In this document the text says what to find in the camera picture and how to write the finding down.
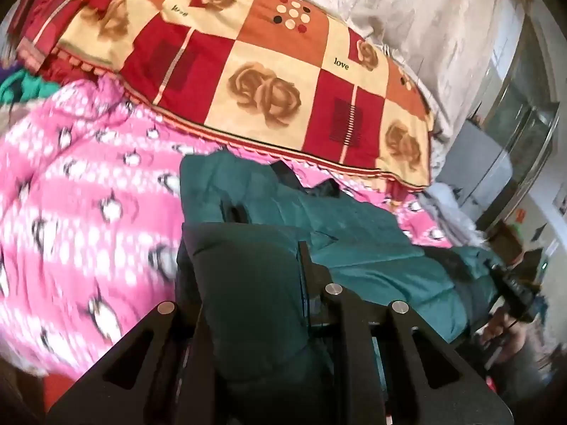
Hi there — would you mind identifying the green cloth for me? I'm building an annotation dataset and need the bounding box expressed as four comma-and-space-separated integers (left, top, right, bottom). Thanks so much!
0, 70, 57, 103

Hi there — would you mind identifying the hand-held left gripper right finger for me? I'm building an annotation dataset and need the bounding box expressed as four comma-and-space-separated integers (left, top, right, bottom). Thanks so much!
298, 241, 515, 425

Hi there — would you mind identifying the red checked rose print pillow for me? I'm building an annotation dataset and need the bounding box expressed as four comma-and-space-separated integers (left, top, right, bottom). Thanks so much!
18, 0, 436, 188

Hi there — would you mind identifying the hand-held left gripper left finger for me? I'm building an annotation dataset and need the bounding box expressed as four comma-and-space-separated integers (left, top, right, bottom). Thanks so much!
46, 225, 219, 425

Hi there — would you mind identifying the white embossed cloth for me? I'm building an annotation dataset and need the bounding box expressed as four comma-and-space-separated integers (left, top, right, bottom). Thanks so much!
282, 0, 526, 151

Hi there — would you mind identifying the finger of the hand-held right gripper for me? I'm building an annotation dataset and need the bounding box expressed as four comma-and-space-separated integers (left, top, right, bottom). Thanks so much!
485, 259, 508, 282

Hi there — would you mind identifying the person's right hand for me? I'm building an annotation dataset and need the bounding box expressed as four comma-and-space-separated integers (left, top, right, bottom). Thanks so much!
482, 308, 526, 364

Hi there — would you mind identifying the dark teal padded jacket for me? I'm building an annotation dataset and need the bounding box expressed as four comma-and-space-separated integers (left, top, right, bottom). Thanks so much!
179, 151, 506, 425

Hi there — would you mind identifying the metal window frame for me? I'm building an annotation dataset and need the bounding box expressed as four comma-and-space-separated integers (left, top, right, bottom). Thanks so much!
478, 9, 561, 231

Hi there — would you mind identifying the pink penguin print blanket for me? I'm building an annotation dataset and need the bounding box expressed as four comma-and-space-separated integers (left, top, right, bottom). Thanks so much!
0, 75, 453, 379

